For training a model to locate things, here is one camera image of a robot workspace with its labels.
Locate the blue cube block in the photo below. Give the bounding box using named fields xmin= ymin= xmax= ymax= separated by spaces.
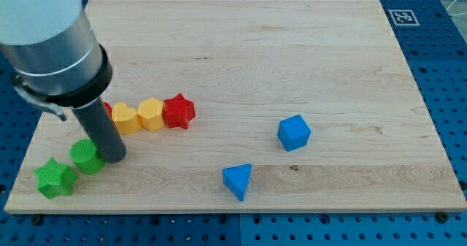
xmin=277 ymin=115 xmax=312 ymax=152

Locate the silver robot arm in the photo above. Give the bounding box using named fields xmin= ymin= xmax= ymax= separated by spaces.
xmin=1 ymin=0 xmax=112 ymax=120

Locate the yellow hexagon block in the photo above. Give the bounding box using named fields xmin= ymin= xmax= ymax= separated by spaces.
xmin=138 ymin=98 xmax=165 ymax=131

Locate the green star block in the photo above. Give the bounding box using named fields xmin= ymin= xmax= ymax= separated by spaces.
xmin=34 ymin=158 xmax=78 ymax=199

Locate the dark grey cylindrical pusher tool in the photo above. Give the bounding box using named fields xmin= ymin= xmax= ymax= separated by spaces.
xmin=72 ymin=98 xmax=126 ymax=164

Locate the green cylinder block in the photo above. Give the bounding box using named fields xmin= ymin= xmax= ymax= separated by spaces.
xmin=69 ymin=139 xmax=105 ymax=174

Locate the white fiducial marker tag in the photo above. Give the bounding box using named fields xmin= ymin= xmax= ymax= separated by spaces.
xmin=388 ymin=9 xmax=420 ymax=26

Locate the red star block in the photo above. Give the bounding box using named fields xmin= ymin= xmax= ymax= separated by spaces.
xmin=163 ymin=93 xmax=196 ymax=130

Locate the light wooden board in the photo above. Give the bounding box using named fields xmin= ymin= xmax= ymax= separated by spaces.
xmin=5 ymin=0 xmax=466 ymax=215

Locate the white cable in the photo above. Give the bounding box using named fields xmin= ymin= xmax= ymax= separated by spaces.
xmin=445 ymin=0 xmax=467 ymax=20

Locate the blue triangle block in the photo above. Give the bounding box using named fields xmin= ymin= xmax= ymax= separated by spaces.
xmin=222 ymin=164 xmax=252 ymax=201

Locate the red block behind pusher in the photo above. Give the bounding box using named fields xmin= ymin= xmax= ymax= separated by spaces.
xmin=104 ymin=102 xmax=112 ymax=116

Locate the yellow heart block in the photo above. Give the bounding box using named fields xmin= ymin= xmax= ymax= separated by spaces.
xmin=111 ymin=102 xmax=142 ymax=134

